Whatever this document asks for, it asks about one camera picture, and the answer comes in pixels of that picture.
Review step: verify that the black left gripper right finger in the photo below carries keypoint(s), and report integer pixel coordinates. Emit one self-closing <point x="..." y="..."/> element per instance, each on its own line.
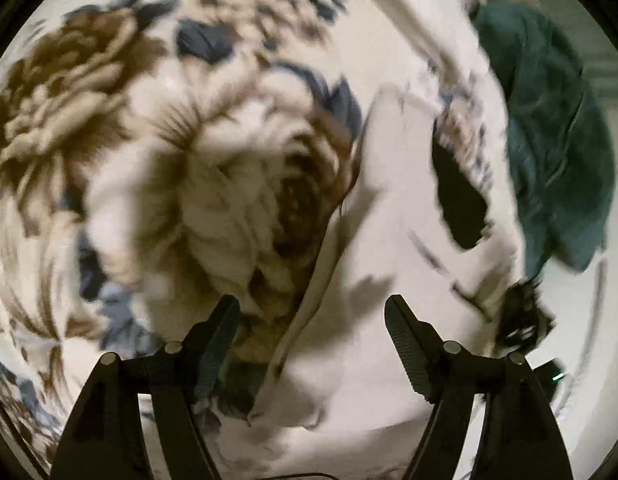
<point x="520" y="438"/>

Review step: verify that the beige long sleeve shirt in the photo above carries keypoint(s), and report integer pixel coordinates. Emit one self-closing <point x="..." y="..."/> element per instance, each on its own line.
<point x="431" y="218"/>

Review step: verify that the dark green fleece blanket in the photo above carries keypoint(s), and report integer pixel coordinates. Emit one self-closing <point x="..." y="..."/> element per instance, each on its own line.
<point x="560" y="147"/>

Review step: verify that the black and white garment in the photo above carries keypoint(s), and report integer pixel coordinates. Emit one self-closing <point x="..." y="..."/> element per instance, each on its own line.
<point x="524" y="323"/>

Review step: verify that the floral bed cover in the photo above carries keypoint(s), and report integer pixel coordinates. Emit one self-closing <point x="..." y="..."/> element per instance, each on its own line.
<point x="157" y="155"/>

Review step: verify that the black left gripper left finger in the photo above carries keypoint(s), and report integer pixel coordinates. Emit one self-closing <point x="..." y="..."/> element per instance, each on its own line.
<point x="103" y="438"/>

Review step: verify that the white curved headboard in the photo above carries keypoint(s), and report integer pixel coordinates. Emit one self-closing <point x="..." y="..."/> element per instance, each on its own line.
<point x="585" y="344"/>

